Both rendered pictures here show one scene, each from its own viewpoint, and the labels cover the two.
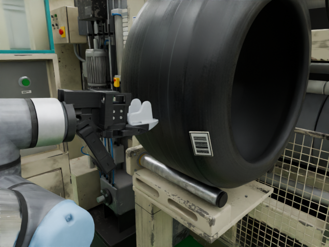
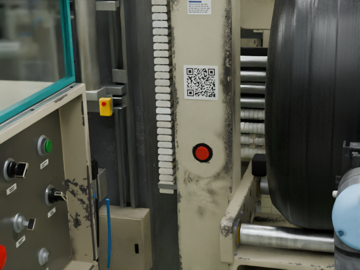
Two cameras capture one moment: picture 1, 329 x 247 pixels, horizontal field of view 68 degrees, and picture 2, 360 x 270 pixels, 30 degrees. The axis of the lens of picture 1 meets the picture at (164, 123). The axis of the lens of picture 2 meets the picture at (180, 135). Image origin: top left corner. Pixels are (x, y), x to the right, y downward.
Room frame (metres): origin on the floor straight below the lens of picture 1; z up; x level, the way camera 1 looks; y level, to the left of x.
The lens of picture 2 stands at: (-0.25, 0.88, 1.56)
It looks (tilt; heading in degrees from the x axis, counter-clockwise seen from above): 18 degrees down; 328
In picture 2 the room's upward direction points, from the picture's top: 2 degrees counter-clockwise
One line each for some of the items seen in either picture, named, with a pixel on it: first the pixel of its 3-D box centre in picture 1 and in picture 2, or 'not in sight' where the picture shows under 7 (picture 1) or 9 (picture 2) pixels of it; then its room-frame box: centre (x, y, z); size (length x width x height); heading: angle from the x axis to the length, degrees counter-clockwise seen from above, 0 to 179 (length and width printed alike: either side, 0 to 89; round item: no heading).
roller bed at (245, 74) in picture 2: not in sight; (252, 103); (1.21, -0.27, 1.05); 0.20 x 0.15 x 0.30; 42
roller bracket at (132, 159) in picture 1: (169, 148); (244, 207); (0.92, -0.02, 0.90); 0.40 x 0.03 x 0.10; 132
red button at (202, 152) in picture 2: not in sight; (202, 152); (0.92, 0.09, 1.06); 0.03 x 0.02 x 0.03; 42
